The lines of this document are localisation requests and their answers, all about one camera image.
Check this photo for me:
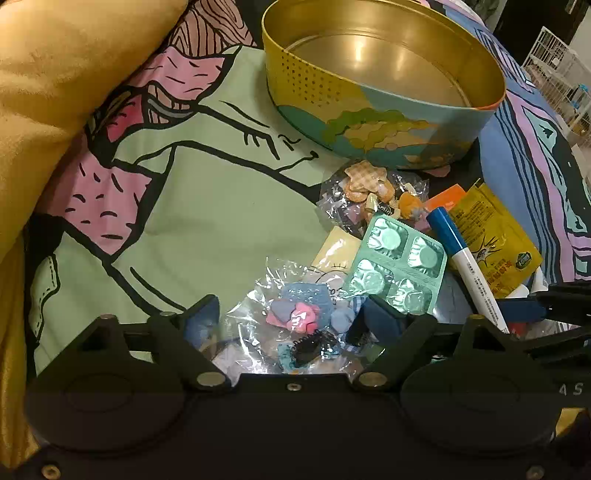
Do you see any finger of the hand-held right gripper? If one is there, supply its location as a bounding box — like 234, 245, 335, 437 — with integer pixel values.
498, 282, 591, 326
522, 333, 591, 367

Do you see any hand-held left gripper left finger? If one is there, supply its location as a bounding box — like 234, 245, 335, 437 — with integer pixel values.
70, 295, 232, 393

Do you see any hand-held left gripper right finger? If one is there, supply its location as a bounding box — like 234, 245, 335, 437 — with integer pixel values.
347, 295, 532, 393

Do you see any clear bag of pink charms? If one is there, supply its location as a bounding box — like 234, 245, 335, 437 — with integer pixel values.
222, 258, 370, 377

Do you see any round gold printed tin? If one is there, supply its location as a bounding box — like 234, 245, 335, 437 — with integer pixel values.
261, 0, 507, 171

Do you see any green blister pack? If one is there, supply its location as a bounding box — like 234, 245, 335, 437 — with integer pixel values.
346, 215, 448, 317

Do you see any yellow sachet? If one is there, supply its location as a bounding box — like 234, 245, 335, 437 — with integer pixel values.
449, 179, 543, 300

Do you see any blue capped marker pen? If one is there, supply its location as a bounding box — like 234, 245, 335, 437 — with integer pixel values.
426, 206, 511, 334

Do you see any pale yellow paper card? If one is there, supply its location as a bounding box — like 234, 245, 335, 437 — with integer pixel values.
310, 226, 363, 278

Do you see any clear bag of orange charms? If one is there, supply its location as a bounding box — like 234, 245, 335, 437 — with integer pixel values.
318, 159, 430, 234

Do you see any printed cartoon blanket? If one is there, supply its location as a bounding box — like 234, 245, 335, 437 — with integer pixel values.
23, 0, 591, 384

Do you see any orange card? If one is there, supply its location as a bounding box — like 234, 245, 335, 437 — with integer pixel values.
422, 183, 464, 214

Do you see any white wire pet fence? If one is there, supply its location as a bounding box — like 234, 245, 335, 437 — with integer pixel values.
522, 25, 591, 151

